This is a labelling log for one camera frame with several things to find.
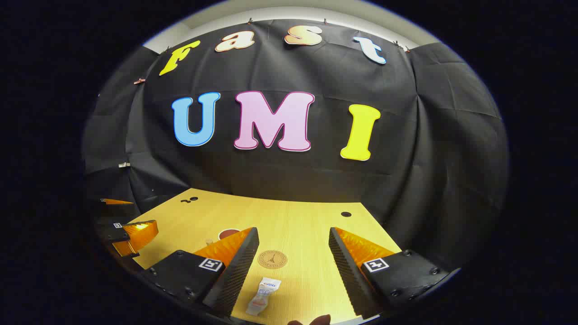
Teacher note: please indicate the round cork coaster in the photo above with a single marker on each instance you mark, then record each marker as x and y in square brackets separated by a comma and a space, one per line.
[272, 259]

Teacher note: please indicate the black backdrop cloth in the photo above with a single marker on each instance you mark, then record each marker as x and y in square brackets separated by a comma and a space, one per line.
[280, 180]

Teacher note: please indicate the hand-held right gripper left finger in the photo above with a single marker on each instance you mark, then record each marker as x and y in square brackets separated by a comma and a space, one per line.
[235, 275]

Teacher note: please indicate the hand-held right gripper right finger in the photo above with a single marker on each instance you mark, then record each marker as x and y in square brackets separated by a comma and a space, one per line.
[347, 271]

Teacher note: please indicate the wooden desktop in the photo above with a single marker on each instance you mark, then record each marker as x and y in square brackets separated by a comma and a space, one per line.
[302, 225]

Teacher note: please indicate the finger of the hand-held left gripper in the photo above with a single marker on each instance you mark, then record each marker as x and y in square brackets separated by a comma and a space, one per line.
[140, 232]
[115, 201]

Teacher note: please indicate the white toothpaste tube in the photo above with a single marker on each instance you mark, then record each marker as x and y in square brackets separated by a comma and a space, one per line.
[263, 295]

